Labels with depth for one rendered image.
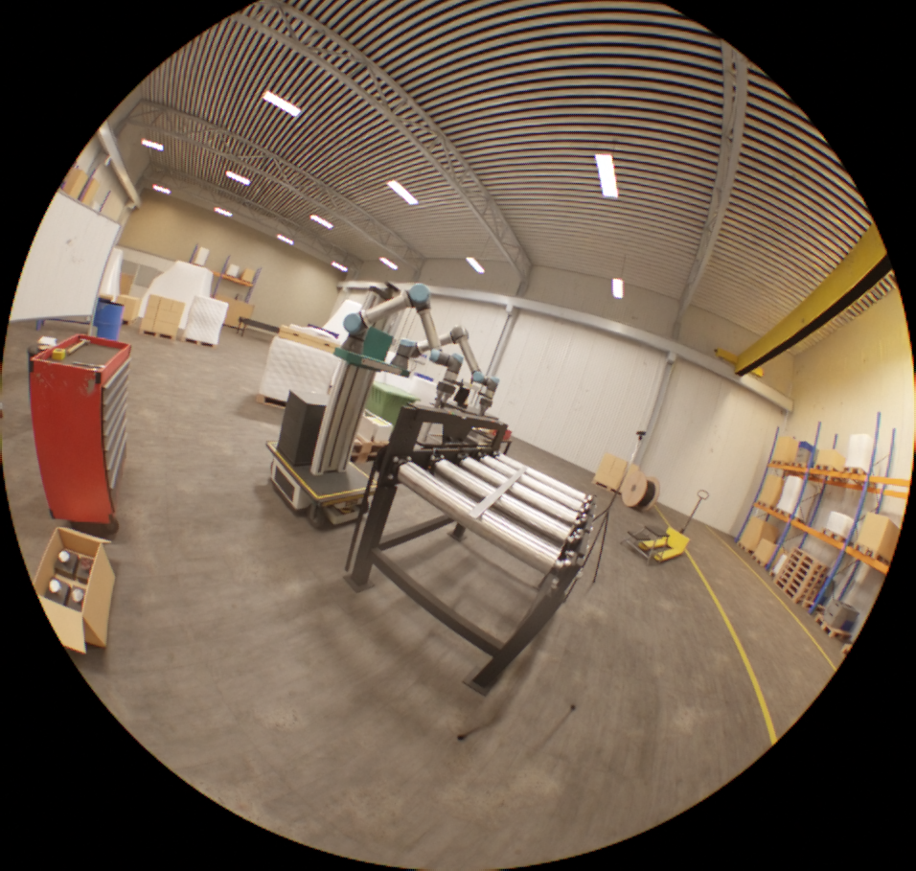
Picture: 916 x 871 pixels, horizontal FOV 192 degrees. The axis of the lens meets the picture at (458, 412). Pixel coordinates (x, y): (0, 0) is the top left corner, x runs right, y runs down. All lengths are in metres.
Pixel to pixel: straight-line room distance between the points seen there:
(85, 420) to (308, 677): 1.48
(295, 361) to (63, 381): 3.68
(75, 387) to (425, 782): 2.07
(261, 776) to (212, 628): 0.71
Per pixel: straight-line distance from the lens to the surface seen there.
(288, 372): 4.60
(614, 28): 7.14
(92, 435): 1.64
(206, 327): 8.87
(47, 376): 1.66
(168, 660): 1.53
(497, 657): 1.42
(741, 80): 6.23
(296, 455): 2.21
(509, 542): 1.06
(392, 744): 1.40
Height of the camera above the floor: 1.35
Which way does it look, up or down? 6 degrees down
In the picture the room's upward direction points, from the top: 21 degrees clockwise
